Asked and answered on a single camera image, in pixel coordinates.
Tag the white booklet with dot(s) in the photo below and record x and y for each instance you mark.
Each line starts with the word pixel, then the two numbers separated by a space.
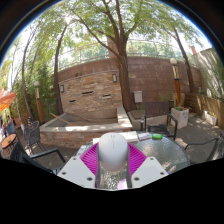
pixel 131 136

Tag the grey electrical box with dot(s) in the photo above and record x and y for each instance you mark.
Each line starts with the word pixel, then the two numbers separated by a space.
pixel 138 96

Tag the large tree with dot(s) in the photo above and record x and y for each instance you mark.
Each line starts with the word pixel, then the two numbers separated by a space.
pixel 124 76

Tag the slender tree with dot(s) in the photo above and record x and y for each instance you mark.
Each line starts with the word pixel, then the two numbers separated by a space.
pixel 58 83

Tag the black armchair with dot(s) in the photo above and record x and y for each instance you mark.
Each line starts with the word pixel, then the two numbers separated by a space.
pixel 43 155

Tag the wall lamp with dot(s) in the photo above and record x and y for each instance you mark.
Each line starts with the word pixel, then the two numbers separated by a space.
pixel 114 78
pixel 62 88

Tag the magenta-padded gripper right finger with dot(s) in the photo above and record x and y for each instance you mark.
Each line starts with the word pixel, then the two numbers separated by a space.
pixel 150 169

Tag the wooden lamp post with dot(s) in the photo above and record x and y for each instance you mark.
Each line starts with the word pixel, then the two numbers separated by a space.
pixel 176 86
pixel 39 106

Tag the black mesh chair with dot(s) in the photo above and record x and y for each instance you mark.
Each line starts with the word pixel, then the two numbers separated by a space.
pixel 33 133

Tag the white computer mouse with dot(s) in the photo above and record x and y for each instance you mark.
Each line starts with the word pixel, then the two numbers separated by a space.
pixel 112 151

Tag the dark slatted garden chair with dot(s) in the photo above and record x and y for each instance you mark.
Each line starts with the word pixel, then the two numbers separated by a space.
pixel 156 110

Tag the orange awning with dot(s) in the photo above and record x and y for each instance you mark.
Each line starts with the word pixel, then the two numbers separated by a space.
pixel 6 98

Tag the small white book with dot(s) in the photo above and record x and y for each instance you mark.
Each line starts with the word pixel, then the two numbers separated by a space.
pixel 144 136

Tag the long white planter box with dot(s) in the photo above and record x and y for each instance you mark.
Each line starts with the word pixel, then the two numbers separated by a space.
pixel 210 118

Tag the black metal chair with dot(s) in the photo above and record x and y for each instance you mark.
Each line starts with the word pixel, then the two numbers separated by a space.
pixel 213 148

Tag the green tube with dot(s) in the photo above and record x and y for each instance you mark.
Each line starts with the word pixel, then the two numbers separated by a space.
pixel 157 136

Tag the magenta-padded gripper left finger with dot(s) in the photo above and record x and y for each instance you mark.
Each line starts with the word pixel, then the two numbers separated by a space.
pixel 76 170

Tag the white printed paper sheet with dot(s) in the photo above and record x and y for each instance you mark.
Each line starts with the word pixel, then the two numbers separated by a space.
pixel 96 140

